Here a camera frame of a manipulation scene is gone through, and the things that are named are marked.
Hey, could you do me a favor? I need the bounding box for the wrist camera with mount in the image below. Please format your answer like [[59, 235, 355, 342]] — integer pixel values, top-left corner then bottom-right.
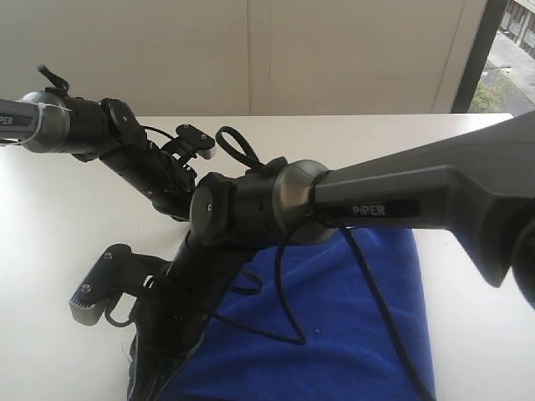
[[69, 244, 170, 326], [161, 124, 216, 165]]

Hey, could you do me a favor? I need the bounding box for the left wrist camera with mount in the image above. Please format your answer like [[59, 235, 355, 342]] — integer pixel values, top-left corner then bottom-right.
[[161, 124, 216, 165]]

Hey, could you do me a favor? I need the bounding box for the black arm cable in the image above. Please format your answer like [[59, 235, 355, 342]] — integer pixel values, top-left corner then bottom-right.
[[104, 126, 438, 401], [36, 64, 70, 95]]

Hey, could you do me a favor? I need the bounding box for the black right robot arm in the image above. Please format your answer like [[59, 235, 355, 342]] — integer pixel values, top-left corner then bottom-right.
[[129, 113, 534, 400]]

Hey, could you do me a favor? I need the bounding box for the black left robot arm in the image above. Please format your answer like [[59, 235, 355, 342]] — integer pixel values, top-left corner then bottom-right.
[[1, 91, 196, 221]]

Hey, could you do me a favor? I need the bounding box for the blue microfibre cloth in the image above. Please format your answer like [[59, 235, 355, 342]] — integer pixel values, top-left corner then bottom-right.
[[161, 229, 436, 400]]

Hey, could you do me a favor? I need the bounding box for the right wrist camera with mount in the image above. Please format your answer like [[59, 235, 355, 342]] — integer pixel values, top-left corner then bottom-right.
[[69, 244, 170, 326]]

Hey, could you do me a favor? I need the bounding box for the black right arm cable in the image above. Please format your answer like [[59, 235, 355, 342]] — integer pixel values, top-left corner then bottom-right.
[[104, 126, 438, 401]]

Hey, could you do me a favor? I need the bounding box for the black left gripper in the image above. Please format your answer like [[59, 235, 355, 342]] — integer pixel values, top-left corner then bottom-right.
[[99, 140, 196, 221]]

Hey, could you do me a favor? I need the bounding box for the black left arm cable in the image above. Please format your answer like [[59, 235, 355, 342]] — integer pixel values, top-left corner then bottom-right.
[[36, 64, 70, 95]]

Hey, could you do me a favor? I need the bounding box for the dark window frame post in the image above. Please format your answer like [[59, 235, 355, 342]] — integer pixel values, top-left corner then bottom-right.
[[450, 0, 507, 114]]

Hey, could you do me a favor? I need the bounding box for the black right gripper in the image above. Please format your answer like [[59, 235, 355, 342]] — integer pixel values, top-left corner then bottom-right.
[[127, 275, 236, 400]]

